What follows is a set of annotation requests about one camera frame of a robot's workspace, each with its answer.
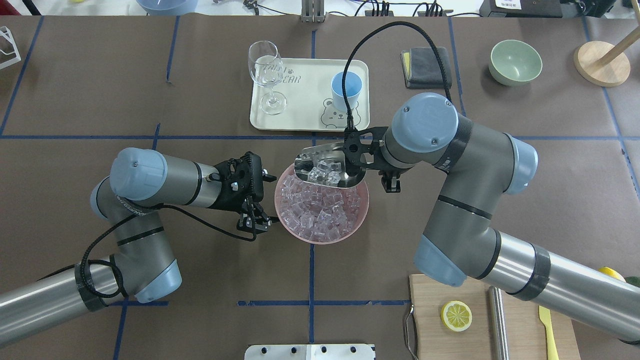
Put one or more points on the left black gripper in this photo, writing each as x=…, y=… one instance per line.
x=231, y=201

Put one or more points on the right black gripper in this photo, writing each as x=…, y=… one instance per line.
x=390, y=183

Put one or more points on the metal ice scoop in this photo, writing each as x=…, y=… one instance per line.
x=325, y=165

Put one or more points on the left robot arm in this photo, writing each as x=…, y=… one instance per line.
x=133, y=256

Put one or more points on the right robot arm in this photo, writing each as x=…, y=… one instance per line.
x=482, y=165

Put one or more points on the clear ice cubes pile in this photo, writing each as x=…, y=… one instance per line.
x=315, y=210

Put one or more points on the light blue cup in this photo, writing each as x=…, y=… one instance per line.
x=351, y=87

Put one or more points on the wooden cup stand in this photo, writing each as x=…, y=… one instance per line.
x=604, y=64

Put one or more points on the pink bowl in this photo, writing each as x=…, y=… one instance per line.
x=300, y=235

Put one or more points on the cream bear tray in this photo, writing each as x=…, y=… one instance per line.
x=310, y=100

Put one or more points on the grey folded cloth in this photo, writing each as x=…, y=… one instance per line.
x=421, y=69

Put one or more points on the clear wine glass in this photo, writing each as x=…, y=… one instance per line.
x=266, y=69

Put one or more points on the green bowl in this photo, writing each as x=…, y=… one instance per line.
x=514, y=63

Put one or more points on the lemon half slice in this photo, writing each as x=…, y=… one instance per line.
x=456, y=316

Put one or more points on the blue bowl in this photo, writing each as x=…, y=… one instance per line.
x=168, y=7

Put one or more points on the steel muddler black tip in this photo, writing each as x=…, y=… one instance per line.
x=497, y=304

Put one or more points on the yellow plastic knife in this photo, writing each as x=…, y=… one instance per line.
x=544, y=316

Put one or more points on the wooden cutting board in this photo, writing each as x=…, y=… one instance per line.
x=431, y=340

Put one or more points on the yellow lemon round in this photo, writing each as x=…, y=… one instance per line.
x=612, y=273

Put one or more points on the green avocado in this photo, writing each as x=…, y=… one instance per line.
x=633, y=280

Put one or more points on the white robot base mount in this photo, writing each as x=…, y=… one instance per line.
x=322, y=351

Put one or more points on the aluminium frame post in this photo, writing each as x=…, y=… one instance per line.
x=313, y=11

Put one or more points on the white wire rack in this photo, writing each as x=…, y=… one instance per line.
x=9, y=51

